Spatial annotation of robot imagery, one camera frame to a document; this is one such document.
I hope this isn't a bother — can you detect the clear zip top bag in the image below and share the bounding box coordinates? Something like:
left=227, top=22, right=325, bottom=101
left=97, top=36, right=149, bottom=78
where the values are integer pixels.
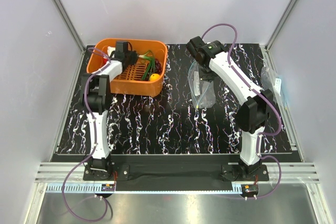
left=188, top=60, right=216, bottom=109

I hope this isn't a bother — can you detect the green spring onion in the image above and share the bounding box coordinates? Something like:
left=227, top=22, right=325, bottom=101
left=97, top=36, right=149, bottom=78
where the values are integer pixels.
left=134, top=50, right=155, bottom=81

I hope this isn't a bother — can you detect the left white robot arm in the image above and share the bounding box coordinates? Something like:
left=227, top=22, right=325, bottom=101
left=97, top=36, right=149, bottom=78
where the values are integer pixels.
left=81, top=47, right=138, bottom=180

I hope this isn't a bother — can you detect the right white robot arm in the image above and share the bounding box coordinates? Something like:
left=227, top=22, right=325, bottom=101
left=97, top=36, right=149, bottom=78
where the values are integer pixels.
left=195, top=37, right=273, bottom=180

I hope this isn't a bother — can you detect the spare clear plastic bag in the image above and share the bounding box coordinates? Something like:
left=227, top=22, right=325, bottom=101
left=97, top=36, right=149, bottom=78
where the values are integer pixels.
left=261, top=66, right=287, bottom=108

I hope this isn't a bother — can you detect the orange plastic basket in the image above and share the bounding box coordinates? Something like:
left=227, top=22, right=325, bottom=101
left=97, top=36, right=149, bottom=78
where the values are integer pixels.
left=86, top=38, right=168, bottom=97

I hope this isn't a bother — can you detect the yellow orange fruit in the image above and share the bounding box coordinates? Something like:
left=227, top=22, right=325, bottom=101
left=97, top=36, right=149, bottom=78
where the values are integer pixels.
left=149, top=73, right=160, bottom=81

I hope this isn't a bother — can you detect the dark red grape bunch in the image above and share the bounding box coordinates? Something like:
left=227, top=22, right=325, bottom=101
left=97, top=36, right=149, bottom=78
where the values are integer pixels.
left=154, top=59, right=162, bottom=74

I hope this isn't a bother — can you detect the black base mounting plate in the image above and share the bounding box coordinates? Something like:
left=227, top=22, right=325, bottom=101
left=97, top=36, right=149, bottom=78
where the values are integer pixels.
left=83, top=154, right=269, bottom=193

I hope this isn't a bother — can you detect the left aluminium corner post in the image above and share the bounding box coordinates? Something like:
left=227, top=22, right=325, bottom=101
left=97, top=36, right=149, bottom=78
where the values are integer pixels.
left=52, top=0, right=86, bottom=52

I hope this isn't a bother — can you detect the aluminium corner post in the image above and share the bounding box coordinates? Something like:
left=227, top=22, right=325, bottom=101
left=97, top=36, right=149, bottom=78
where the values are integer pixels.
left=52, top=0, right=86, bottom=52
left=265, top=0, right=299, bottom=51

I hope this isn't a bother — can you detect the aluminium frame rail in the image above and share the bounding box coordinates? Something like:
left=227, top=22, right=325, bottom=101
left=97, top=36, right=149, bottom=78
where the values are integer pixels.
left=34, top=162, right=320, bottom=184

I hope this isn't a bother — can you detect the right aluminium corner post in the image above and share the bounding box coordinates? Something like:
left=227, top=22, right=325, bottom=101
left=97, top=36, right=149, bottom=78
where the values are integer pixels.
left=265, top=0, right=299, bottom=51

